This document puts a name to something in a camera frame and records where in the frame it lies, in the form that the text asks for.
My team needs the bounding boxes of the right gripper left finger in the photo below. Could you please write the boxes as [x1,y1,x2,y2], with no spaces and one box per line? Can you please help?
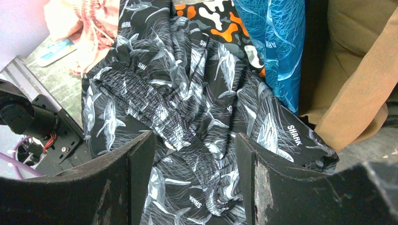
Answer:
[0,132,156,225]

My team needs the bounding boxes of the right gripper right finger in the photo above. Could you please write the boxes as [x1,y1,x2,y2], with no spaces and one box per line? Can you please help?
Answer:
[235,133,398,225]

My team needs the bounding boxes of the dark leaf print shorts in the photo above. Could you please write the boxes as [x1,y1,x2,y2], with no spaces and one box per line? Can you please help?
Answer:
[82,0,339,225]

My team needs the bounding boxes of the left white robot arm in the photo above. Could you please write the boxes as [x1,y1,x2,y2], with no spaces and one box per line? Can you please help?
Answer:
[0,79,59,139]

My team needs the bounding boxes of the brown hanging shorts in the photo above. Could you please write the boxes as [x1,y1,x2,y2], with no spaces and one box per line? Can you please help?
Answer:
[299,0,398,151]

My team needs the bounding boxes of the blue leaf print shorts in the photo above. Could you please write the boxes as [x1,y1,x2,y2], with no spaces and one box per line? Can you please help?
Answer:
[234,0,306,114]

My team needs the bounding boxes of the orange camouflage shorts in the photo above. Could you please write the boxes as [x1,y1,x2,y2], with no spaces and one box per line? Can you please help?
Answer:
[174,0,266,78]

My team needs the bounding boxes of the white blue remote control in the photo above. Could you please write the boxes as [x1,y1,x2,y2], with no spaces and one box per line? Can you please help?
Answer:
[36,38,77,67]

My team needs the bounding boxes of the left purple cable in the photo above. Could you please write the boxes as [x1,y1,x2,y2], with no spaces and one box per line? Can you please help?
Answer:
[0,136,44,181]

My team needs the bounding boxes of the pink drawstring shorts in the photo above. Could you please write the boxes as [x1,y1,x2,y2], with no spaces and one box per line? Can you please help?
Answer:
[44,0,121,77]

